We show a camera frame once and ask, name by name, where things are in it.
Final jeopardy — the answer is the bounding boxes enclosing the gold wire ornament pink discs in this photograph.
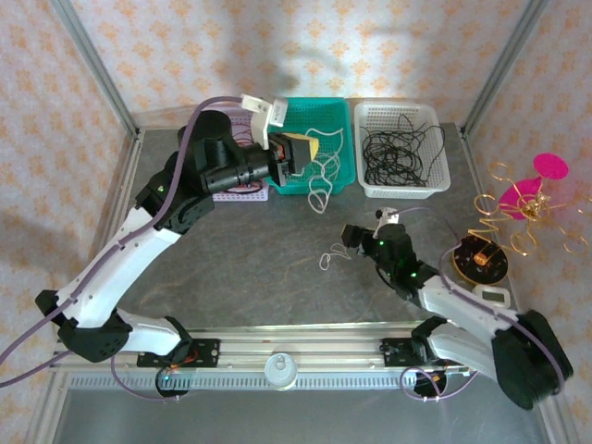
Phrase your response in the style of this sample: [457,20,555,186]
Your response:
[466,152,592,258]

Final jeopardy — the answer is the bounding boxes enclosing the red cable bundle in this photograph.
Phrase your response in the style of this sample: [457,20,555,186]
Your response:
[232,128,265,193]

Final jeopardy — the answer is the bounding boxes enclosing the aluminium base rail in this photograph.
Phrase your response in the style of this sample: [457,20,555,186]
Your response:
[49,318,487,376]

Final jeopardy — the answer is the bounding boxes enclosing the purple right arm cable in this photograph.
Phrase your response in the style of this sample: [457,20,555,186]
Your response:
[395,204,572,403]

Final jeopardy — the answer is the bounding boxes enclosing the grey slotted cable duct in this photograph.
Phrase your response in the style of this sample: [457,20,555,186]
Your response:
[68,371,510,391]

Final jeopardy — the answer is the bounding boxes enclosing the aluminium frame post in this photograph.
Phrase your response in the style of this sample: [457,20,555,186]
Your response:
[48,0,142,141]
[461,0,554,138]

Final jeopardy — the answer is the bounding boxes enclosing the white digital timer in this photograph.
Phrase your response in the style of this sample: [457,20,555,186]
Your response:
[471,282,512,313]

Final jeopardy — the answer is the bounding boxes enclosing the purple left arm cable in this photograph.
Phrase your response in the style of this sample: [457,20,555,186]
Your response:
[0,95,244,404]

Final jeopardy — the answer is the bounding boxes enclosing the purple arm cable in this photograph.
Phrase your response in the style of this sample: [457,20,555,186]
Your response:
[395,204,572,403]
[0,95,244,404]

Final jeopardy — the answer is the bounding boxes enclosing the black round disc gold rim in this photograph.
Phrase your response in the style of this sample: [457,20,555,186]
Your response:
[450,233,510,285]

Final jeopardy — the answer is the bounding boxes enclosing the purple plastic basket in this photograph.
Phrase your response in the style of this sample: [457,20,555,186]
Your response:
[211,107,271,204]

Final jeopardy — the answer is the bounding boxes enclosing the round grey knob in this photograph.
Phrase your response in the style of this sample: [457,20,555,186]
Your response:
[263,351,300,394]

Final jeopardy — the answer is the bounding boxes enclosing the white cable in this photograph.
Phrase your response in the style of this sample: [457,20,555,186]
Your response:
[304,126,346,184]
[318,241,354,272]
[306,154,341,216]

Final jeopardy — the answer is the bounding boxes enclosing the white plastic basket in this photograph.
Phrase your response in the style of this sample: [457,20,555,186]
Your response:
[352,100,452,202]

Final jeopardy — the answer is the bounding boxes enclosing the green plastic basket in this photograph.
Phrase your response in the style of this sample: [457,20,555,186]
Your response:
[265,96,358,197]

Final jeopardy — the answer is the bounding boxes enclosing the black cable bundle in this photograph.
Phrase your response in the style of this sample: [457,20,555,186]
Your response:
[360,112,448,189]

